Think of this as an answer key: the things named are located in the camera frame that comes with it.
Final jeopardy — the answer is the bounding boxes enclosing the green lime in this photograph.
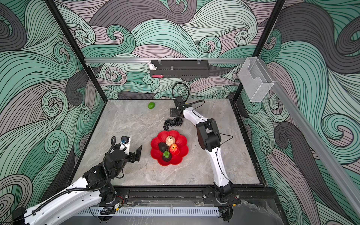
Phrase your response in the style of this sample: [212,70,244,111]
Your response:
[148,102,155,109]

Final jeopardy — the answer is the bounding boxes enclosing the dark avocado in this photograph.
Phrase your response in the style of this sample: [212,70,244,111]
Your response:
[158,142,169,153]

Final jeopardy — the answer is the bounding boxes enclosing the red flower-shaped bowl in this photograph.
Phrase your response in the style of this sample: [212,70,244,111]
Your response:
[151,130,189,167]

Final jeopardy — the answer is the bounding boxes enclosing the red apple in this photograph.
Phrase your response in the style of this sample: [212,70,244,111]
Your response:
[169,143,180,156]

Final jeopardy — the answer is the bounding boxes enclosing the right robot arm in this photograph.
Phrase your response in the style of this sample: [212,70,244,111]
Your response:
[170,97,233,204]

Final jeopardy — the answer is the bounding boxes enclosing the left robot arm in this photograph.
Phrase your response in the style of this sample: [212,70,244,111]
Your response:
[10,147,142,225]

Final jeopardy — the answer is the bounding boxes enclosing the black grape bunch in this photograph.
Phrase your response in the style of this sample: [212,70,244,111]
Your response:
[163,117,183,131]

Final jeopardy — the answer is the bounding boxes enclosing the white rabbit figurine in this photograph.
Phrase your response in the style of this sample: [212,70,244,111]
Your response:
[147,61,157,70]

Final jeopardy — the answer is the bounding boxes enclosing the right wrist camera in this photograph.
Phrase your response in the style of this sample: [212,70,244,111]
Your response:
[173,96,185,109]

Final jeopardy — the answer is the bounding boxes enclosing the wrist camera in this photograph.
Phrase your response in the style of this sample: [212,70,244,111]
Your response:
[120,136,131,155]
[173,96,185,109]

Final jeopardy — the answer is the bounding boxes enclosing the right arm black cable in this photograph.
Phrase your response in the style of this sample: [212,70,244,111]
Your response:
[172,82,205,110]

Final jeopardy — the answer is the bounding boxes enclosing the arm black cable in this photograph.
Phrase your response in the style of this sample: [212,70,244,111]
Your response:
[172,82,205,110]
[30,136,126,217]

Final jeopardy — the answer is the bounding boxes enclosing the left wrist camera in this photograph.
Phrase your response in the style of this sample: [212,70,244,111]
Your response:
[120,136,131,155]

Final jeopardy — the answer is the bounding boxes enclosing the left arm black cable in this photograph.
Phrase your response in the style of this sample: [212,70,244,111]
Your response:
[30,136,126,217]

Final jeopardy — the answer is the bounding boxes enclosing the black wall shelf tray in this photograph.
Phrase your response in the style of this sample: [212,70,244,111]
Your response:
[149,60,210,80]

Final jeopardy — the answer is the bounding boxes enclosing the white perforated cable duct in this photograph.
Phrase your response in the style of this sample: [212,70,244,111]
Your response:
[76,206,219,217]

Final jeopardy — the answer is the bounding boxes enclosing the clear plastic wall bin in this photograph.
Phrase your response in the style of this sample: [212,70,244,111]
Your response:
[239,57,274,103]

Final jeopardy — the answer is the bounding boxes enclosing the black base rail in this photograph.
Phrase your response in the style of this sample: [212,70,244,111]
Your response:
[99,185,279,206]

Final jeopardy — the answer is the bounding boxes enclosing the aluminium rail right wall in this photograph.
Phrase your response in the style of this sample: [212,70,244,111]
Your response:
[259,59,360,215]

